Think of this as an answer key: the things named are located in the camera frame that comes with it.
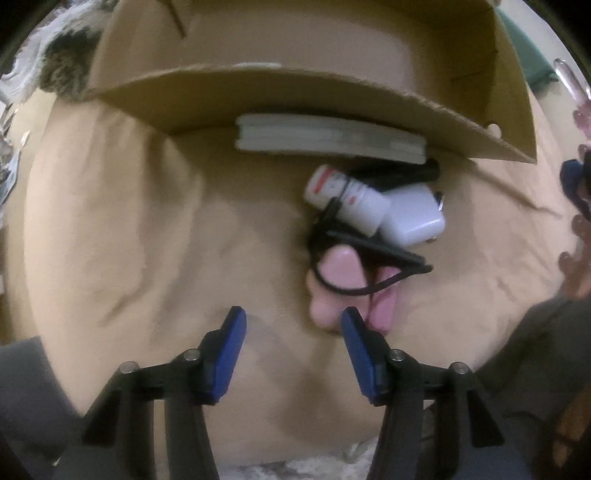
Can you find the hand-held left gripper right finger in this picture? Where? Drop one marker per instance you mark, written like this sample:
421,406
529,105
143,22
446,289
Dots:
360,350

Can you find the person's left leg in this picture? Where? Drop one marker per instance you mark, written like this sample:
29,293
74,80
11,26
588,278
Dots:
32,392

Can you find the white charger adapter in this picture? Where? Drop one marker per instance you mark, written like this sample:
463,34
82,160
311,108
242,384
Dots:
413,221

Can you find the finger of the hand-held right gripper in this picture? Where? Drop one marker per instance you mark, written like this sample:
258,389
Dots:
572,182

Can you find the pale patterned rug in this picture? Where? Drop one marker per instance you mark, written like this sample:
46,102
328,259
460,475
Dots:
295,466

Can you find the white remote control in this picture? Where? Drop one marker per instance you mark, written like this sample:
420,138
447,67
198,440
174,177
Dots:
323,136

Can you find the fuzzy white grey fabric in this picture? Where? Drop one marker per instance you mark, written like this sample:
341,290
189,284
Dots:
64,50

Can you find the person's leg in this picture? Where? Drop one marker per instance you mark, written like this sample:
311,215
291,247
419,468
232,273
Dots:
545,350
32,392

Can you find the beige blanket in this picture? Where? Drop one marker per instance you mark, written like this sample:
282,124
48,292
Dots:
138,230

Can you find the person's right leg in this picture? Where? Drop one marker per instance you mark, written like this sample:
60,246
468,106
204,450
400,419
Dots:
545,350

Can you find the white bottle with red label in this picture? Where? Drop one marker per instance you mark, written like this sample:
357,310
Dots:
341,194

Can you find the brown cardboard box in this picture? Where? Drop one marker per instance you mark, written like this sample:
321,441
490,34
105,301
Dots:
295,32

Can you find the green cloth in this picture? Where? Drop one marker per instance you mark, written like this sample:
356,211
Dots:
526,55

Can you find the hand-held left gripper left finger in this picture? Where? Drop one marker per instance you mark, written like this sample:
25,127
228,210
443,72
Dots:
228,350

